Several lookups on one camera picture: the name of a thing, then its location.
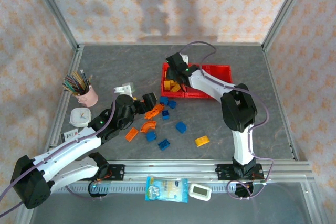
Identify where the orange long ladder lego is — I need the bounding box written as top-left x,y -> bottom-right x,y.
144,104 -> 165,120

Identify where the orange arch lego piece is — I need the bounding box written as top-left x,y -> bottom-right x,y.
140,121 -> 158,133

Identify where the orange rectangular lego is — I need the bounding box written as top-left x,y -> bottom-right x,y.
124,127 -> 139,142

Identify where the yellow rounded lego brick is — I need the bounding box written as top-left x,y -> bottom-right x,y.
195,135 -> 211,147

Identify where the pink pencil cup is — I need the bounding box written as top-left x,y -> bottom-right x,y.
76,84 -> 99,108

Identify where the blue colored pencil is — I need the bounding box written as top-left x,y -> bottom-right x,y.
80,69 -> 89,90

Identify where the green colored pencil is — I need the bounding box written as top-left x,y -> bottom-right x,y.
62,82 -> 81,95

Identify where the black white label card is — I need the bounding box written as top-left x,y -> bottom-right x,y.
60,129 -> 79,142

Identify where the blue snack packet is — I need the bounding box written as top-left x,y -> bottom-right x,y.
145,176 -> 189,204

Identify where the white digital timer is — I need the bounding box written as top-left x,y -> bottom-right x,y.
188,183 -> 212,201

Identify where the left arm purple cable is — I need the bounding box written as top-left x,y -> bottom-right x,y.
0,87 -> 118,216

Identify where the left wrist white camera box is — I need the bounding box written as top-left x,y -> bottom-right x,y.
113,82 -> 135,98

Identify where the aluminium table edge rail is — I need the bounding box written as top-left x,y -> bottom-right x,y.
43,45 -> 85,162
78,42 -> 265,48
261,46 -> 300,162

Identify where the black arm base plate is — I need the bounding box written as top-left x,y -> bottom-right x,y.
89,164 -> 125,182
216,163 -> 265,182

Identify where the aluminium mounting rail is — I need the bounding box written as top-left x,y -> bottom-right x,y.
28,158 -> 314,184

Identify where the grey slotted cable duct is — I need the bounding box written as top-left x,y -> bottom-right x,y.
49,183 -> 266,195

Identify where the aluminium frame post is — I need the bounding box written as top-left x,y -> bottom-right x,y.
28,0 -> 79,50
261,0 -> 313,51

